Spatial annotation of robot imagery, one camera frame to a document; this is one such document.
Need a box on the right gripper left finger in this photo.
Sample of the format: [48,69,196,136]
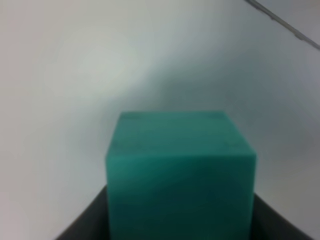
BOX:
[57,186,110,240]

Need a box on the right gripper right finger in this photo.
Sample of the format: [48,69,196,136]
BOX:
[251,194,312,240]

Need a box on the teal block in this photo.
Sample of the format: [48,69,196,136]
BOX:
[106,111,257,240]

